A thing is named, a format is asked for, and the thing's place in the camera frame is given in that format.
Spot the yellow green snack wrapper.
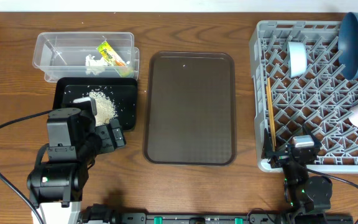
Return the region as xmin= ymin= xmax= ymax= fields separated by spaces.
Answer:
xmin=98 ymin=41 xmax=132 ymax=77

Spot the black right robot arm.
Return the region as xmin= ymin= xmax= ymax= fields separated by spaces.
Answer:
xmin=262 ymin=126 xmax=333 ymax=223

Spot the black rectangular tray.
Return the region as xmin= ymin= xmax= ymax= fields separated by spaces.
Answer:
xmin=53 ymin=77 xmax=137 ymax=131

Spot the long wooden chopstick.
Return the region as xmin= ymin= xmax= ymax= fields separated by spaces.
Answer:
xmin=266 ymin=78 xmax=276 ymax=150

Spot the spilled rice pile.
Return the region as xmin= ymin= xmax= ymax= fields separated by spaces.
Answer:
xmin=88 ymin=91 xmax=117 ymax=126

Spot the short wooden chopstick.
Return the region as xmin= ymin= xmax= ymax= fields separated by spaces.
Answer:
xmin=266 ymin=85 xmax=274 ymax=130

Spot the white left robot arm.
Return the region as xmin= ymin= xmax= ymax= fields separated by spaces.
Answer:
xmin=27 ymin=118 xmax=126 ymax=223

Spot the brown serving tray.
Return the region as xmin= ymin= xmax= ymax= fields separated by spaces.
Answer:
xmin=144 ymin=52 xmax=237 ymax=166

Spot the dark blue plate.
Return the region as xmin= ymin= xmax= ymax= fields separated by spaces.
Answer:
xmin=338 ymin=12 xmax=358 ymax=80

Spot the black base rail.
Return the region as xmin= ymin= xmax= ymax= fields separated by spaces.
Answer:
xmin=79 ymin=203 xmax=354 ymax=224

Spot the light blue food bowl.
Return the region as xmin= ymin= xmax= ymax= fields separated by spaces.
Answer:
xmin=287 ymin=42 xmax=307 ymax=78

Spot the grey dishwasher rack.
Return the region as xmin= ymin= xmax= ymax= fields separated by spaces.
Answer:
xmin=249 ymin=21 xmax=358 ymax=174

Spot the clear plastic bin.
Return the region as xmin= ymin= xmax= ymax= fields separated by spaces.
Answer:
xmin=32 ymin=32 xmax=140 ymax=83

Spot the white tissue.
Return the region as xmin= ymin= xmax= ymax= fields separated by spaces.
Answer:
xmin=85 ymin=55 xmax=109 ymax=75

